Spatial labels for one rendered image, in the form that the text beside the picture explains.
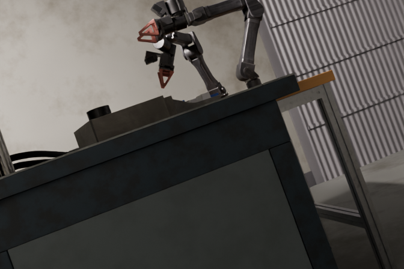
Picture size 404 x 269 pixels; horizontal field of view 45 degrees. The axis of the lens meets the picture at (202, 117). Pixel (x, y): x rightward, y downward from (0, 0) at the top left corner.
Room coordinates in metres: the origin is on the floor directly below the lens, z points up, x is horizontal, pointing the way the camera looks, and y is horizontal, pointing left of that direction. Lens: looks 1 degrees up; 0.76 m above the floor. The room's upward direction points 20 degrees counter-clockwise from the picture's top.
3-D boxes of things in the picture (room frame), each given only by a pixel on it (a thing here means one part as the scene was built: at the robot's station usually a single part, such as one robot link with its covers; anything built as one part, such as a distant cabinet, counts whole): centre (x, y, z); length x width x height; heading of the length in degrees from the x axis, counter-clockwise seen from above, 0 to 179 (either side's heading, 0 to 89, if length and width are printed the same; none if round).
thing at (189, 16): (1.99, -0.08, 1.24); 0.12 x 0.09 x 0.12; 102
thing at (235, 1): (2.03, -0.24, 1.17); 0.30 x 0.09 x 0.12; 102
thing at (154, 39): (1.99, 0.09, 1.20); 0.09 x 0.07 x 0.07; 102
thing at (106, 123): (1.15, 0.16, 0.83); 0.17 x 0.13 x 0.06; 101
